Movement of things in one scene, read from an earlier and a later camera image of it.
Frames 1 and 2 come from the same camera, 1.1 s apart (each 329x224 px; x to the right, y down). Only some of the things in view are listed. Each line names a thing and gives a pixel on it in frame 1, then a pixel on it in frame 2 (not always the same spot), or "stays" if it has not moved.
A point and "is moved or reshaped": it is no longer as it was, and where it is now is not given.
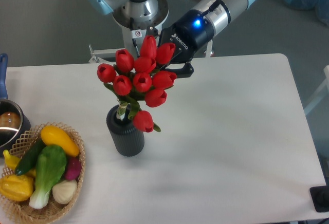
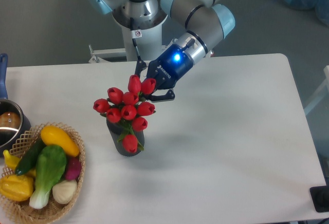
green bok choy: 50,163 stays
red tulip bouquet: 133,79 is moved or reshaped
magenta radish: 73,168 stays
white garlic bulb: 64,192 stays
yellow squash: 52,135 stays
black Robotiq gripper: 189,35 -> 166,70
